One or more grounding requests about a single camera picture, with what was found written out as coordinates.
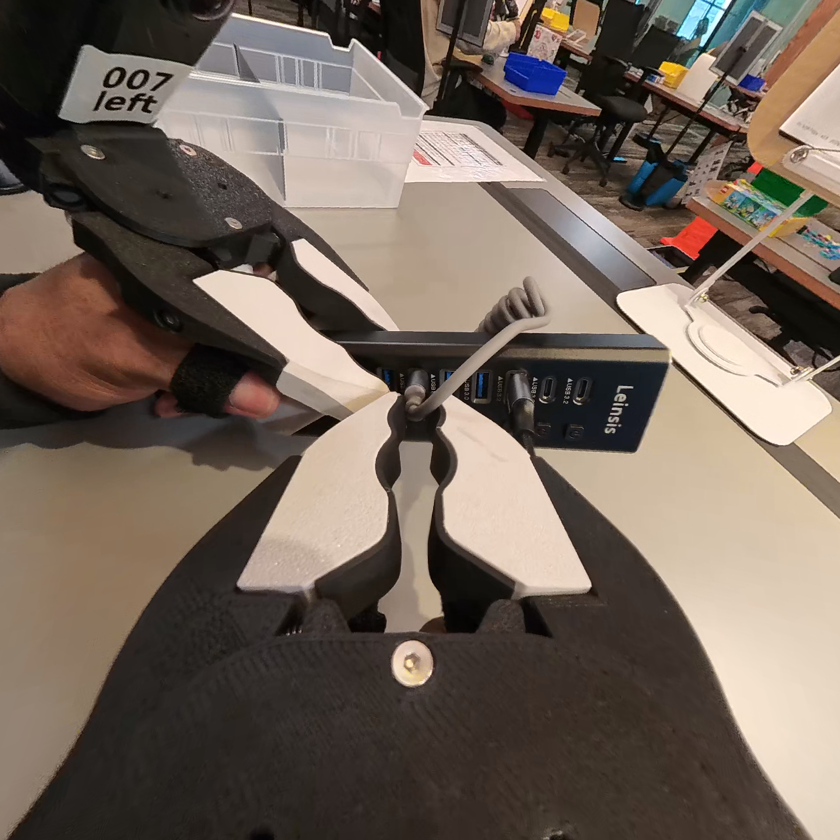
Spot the black office chair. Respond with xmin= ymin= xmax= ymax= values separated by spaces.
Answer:
xmin=563 ymin=56 xmax=651 ymax=191

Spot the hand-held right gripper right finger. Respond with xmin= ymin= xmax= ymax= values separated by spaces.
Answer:
xmin=428 ymin=395 xmax=593 ymax=619

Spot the person's left hand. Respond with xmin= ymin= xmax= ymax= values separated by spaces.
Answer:
xmin=0 ymin=253 xmax=283 ymax=421

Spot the blue black object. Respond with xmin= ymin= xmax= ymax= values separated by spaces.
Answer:
xmin=626 ymin=141 xmax=690 ymax=211

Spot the black USB hub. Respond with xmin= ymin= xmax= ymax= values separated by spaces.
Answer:
xmin=331 ymin=330 xmax=672 ymax=455

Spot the computer monitor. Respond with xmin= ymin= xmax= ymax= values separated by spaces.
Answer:
xmin=436 ymin=0 xmax=494 ymax=48

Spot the clear plastic bin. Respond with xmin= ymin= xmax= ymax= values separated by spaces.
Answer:
xmin=156 ymin=13 xmax=429 ymax=210

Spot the white sheet with red label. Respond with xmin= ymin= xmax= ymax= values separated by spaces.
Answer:
xmin=406 ymin=118 xmax=546 ymax=185

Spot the black cable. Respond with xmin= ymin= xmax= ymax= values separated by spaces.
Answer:
xmin=504 ymin=367 xmax=539 ymax=457

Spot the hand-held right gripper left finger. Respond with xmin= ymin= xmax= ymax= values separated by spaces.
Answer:
xmin=236 ymin=392 xmax=403 ymax=618

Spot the grey cable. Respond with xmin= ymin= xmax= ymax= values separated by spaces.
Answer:
xmin=403 ymin=276 xmax=552 ymax=421

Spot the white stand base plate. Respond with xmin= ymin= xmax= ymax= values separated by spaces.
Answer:
xmin=617 ymin=147 xmax=840 ymax=447

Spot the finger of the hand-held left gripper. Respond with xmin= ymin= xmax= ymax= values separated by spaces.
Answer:
xmin=277 ymin=236 xmax=400 ymax=332
xmin=192 ymin=266 xmax=398 ymax=423

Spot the grey desk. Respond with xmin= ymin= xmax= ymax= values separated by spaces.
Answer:
xmin=0 ymin=115 xmax=840 ymax=840

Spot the colourful toy box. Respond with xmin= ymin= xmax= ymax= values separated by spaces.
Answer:
xmin=718 ymin=178 xmax=808 ymax=237

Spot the white instruction sheet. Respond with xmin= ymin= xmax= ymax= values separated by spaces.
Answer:
xmin=781 ymin=82 xmax=840 ymax=158

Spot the small blue bin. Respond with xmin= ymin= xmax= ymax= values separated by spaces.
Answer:
xmin=504 ymin=52 xmax=567 ymax=97

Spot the wooden table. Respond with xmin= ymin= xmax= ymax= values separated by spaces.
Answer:
xmin=474 ymin=56 xmax=601 ymax=158

